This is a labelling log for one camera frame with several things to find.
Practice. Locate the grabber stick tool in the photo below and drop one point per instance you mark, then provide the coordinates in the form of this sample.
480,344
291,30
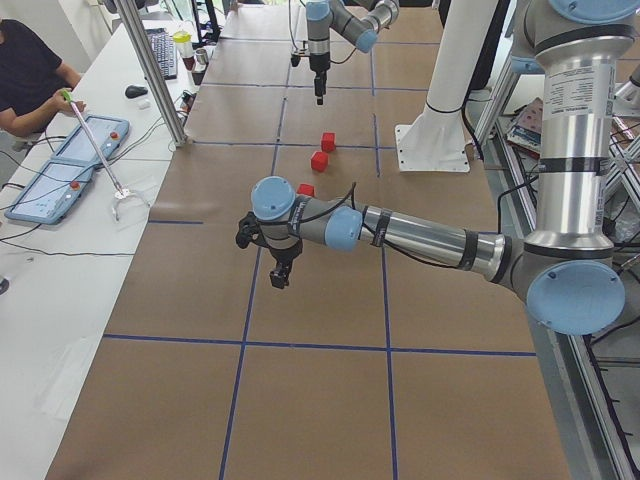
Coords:
121,193

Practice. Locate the black keyboard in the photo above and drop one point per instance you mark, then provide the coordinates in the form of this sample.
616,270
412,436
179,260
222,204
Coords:
164,51

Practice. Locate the seated person dark shirt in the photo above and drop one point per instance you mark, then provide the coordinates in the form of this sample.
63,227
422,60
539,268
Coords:
33,79

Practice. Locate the white camera pillar with base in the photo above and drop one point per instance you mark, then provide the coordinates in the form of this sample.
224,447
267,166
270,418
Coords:
435,141

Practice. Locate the aluminium frame post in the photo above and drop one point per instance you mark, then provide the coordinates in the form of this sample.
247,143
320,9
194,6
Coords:
168,106

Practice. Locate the steel cup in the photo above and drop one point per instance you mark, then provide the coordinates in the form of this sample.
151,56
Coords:
201,60

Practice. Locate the teach pendant near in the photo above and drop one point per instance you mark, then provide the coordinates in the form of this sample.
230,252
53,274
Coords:
51,193

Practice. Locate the red block one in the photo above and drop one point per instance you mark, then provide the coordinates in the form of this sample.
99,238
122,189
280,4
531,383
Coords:
306,189
319,161

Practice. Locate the green lid cup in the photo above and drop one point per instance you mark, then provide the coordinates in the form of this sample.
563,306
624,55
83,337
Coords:
182,40

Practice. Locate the red block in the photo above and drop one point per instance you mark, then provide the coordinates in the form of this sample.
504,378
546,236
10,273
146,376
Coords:
328,142

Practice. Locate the stack of books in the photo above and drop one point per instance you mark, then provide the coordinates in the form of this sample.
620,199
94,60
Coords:
526,128

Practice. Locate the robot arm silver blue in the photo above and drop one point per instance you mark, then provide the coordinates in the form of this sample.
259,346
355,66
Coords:
562,270
323,16

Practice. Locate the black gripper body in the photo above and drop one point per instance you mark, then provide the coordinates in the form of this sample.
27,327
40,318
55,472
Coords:
318,64
285,255

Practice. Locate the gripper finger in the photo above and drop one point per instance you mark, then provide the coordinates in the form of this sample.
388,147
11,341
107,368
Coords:
286,270
317,88
322,88
276,278

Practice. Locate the black computer mouse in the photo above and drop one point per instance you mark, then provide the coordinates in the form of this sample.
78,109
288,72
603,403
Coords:
135,91

